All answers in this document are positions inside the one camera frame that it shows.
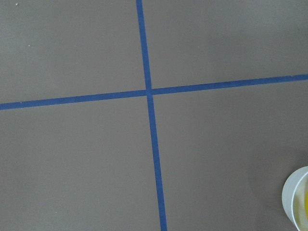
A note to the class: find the yellow lemon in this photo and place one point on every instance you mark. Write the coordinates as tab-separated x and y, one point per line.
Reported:
306	202

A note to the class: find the white bowl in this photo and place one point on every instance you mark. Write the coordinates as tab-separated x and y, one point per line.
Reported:
293	198

